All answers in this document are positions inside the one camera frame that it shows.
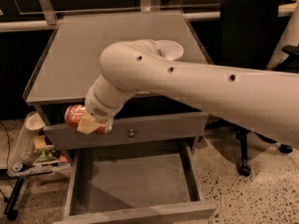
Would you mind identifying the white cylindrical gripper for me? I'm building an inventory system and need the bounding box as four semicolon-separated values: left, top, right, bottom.
77;75;135;134

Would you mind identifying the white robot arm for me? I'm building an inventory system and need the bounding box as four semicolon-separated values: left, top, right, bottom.
85;11;299;146

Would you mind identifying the top drawer with knob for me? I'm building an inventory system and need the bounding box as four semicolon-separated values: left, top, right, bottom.
44;112;208;149

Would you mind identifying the grey drawer cabinet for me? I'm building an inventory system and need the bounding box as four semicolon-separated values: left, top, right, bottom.
22;9;223;224

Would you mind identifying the open middle drawer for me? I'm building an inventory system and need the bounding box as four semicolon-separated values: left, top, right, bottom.
54;140;216;224

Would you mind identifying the white cup in bin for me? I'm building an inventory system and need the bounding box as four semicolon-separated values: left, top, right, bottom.
24;112;45;134

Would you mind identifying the white bowl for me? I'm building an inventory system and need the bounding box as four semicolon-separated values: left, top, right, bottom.
156;40;184;61

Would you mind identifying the black office chair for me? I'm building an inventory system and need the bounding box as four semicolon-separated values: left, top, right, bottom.
212;0;299;176

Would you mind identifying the black stand with cable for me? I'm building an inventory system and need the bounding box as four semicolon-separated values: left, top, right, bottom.
0;121;24;221

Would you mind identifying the metal rail with brackets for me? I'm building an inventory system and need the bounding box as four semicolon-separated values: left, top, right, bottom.
0;0;298;32

